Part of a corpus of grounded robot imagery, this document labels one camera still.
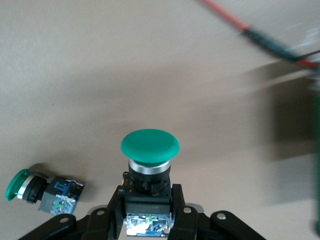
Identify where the red and black wire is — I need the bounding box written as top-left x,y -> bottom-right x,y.
197,0 -> 320,70

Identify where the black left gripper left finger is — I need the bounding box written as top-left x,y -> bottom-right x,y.
17,186 -> 127,240

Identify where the green belt conveyor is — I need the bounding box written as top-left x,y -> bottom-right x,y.
308,74 -> 320,233

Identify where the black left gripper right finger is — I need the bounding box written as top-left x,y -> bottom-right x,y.
166,183 -> 266,240

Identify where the green mushroom push button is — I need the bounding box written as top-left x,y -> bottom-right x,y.
120,128 -> 181,237
4,168 -> 86,216

